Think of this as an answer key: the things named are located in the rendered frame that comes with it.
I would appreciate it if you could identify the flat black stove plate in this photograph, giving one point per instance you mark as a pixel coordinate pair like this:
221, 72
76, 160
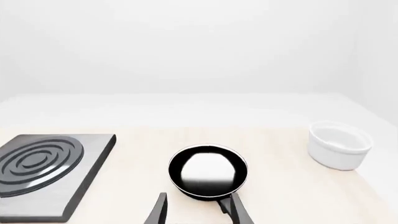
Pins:
46, 172

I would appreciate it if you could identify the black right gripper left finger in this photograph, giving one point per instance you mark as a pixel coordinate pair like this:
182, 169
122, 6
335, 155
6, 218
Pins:
159, 211

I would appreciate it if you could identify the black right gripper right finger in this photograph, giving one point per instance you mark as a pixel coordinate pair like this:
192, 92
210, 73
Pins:
240, 211

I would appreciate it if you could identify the white ceramic ramekin bowl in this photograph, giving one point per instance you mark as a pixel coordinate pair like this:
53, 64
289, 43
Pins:
339, 145

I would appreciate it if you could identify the black frying pan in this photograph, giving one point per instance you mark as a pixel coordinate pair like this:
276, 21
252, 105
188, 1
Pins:
207, 168

